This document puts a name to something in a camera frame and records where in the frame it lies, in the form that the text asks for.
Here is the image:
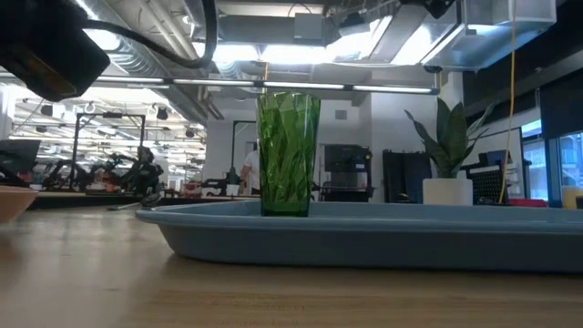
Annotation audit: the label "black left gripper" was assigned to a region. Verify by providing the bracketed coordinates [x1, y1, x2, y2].
[0, 0, 112, 103]

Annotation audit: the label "orange plate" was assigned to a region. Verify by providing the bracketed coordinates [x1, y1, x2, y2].
[0, 185, 40, 225]

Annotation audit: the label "green faceted plastic cup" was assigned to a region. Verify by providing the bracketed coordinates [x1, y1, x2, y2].
[255, 90, 322, 219]

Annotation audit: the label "light blue plastic tray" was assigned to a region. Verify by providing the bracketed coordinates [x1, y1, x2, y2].
[135, 200, 583, 275]

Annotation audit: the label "black monitor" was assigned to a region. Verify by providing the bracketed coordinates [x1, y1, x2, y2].
[0, 138, 42, 176]

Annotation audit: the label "black background robot arms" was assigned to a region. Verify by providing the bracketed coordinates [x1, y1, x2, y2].
[40, 145, 165, 198]

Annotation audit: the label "person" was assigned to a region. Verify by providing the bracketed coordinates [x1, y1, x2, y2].
[238, 149, 261, 197]

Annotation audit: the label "long ceiling light bar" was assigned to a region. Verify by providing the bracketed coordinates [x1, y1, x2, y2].
[93, 75, 439, 96]

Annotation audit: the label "black coffee machine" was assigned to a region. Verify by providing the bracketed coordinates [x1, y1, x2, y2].
[318, 143, 375, 203]

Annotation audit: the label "black cabinet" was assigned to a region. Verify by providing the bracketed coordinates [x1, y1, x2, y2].
[381, 149, 433, 204]

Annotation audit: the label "green plant in white pot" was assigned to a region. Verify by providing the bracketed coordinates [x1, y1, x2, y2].
[404, 97, 498, 207]

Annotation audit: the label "black pegboard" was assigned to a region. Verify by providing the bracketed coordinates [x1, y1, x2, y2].
[467, 164, 510, 205]

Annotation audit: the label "red box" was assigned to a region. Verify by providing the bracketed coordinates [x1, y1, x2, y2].
[508, 198, 548, 209]

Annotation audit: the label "yellow container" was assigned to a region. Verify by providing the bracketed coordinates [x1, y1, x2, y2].
[560, 185, 583, 210]

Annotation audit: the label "black rack frame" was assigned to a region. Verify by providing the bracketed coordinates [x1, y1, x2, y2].
[70, 112, 148, 192]

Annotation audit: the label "black aluminium table frame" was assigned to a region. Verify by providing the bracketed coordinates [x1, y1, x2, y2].
[27, 193, 263, 211]

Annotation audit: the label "black left wrist camera cable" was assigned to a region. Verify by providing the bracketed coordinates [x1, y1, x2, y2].
[81, 0, 220, 71]

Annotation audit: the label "metal ventilation duct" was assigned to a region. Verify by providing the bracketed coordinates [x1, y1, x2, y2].
[421, 0, 557, 73]

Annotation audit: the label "yellow cable with plug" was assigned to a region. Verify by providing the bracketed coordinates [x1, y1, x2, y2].
[497, 0, 519, 205]

